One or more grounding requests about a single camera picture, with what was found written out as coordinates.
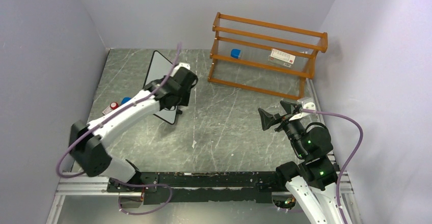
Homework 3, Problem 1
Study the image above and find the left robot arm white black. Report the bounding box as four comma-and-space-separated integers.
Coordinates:
69, 64, 198, 191

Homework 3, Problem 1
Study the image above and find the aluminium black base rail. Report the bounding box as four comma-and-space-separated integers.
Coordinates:
47, 172, 362, 223

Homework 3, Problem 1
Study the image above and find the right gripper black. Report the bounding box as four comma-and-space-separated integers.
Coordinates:
258, 99, 308, 158

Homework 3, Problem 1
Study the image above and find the red white small box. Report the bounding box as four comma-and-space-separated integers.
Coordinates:
102, 105, 112, 115

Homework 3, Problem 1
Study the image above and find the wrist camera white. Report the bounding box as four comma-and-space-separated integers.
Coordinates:
289, 97, 317, 121
174, 62, 191, 71

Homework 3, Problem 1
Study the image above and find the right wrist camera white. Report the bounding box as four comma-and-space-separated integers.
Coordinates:
289, 97, 317, 121

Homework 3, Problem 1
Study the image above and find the red cap black bottle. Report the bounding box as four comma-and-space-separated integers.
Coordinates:
110, 102, 120, 110

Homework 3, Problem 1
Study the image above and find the orange wooden shelf rack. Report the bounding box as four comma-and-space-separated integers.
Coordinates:
207, 12, 329, 100

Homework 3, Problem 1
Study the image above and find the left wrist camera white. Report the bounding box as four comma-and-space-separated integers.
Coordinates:
174, 62, 191, 71

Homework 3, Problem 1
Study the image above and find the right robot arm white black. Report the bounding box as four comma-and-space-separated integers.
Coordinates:
258, 98, 352, 223

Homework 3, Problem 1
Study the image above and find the white red box on shelf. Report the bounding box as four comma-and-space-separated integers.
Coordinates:
268, 48, 296, 68

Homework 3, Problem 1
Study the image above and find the small whiteboard black frame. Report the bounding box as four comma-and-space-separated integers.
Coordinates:
143, 50, 178, 125

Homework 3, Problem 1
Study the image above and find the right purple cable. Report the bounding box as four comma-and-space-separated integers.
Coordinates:
302, 108, 364, 224

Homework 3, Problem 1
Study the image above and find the blue eraser on table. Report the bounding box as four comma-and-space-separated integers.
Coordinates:
121, 97, 131, 105

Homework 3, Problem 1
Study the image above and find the blue eraser on shelf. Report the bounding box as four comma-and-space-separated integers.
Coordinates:
230, 48, 242, 59

